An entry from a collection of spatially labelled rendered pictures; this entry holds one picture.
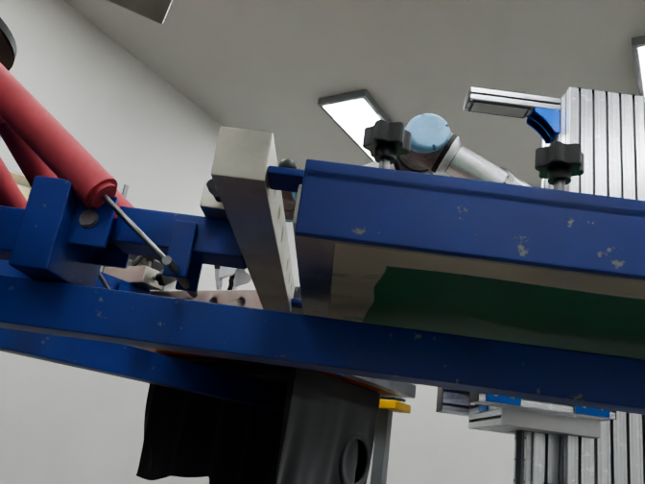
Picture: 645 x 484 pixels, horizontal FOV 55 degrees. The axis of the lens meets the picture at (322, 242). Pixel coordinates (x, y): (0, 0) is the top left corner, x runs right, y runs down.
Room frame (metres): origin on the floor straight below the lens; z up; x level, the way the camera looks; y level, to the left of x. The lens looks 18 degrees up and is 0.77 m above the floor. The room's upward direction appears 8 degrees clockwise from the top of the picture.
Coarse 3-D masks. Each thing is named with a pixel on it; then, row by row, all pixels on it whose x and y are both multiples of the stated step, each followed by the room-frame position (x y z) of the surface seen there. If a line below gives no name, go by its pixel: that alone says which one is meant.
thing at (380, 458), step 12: (384, 408) 2.08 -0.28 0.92; (396, 408) 2.05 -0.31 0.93; (408, 408) 2.13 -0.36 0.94; (384, 420) 2.11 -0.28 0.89; (384, 432) 2.11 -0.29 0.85; (384, 444) 2.10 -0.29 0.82; (372, 456) 2.12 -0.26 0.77; (384, 456) 2.10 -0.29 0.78; (372, 468) 2.12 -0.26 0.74; (384, 468) 2.11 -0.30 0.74; (372, 480) 2.12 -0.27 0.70; (384, 480) 2.12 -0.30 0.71
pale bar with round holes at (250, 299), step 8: (168, 296) 1.27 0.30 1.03; (176, 296) 1.26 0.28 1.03; (184, 296) 1.25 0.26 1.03; (200, 296) 1.22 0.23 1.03; (208, 296) 1.21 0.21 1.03; (216, 296) 1.20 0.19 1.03; (224, 296) 1.19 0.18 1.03; (232, 296) 1.18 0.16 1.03; (240, 296) 1.17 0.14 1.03; (248, 296) 1.16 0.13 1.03; (256, 296) 1.15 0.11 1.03; (232, 304) 1.18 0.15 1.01; (240, 304) 1.19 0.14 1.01; (248, 304) 1.16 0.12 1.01; (256, 304) 1.15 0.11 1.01
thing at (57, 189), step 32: (32, 192) 0.73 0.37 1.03; (64, 192) 0.73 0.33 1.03; (0, 224) 0.78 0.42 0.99; (32, 224) 0.73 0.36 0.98; (64, 224) 0.74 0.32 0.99; (96, 224) 0.76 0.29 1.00; (0, 256) 0.82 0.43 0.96; (32, 256) 0.73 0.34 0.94; (64, 256) 0.76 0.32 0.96; (96, 256) 0.85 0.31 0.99; (128, 256) 0.85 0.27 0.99
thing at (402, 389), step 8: (352, 376) 1.57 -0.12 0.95; (360, 376) 1.58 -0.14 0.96; (368, 384) 1.69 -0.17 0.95; (376, 384) 1.66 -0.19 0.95; (384, 384) 1.70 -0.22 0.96; (392, 384) 1.74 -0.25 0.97; (400, 384) 1.79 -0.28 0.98; (408, 384) 1.84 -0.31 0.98; (392, 392) 1.80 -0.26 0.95; (400, 392) 1.80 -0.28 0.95; (408, 392) 1.84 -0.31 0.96
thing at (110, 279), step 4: (104, 276) 1.19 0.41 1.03; (108, 276) 1.20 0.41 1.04; (112, 276) 1.21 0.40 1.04; (100, 280) 1.18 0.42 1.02; (108, 280) 1.20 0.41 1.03; (112, 280) 1.21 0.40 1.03; (116, 280) 1.21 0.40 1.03; (120, 280) 1.22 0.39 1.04; (124, 280) 1.23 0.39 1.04; (96, 284) 1.18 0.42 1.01; (100, 284) 1.18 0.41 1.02; (108, 284) 1.20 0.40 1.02; (112, 284) 1.21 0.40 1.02; (116, 284) 1.22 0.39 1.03; (124, 284) 1.23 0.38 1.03; (128, 284) 1.24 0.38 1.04; (132, 284) 1.25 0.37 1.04; (112, 288) 1.21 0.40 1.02; (132, 288) 1.25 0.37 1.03; (136, 288) 1.26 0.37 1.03; (140, 288) 1.27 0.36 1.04; (144, 288) 1.28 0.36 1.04; (136, 292) 1.26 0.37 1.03; (140, 292) 1.27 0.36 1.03; (144, 292) 1.28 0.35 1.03; (148, 292) 1.29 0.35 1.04
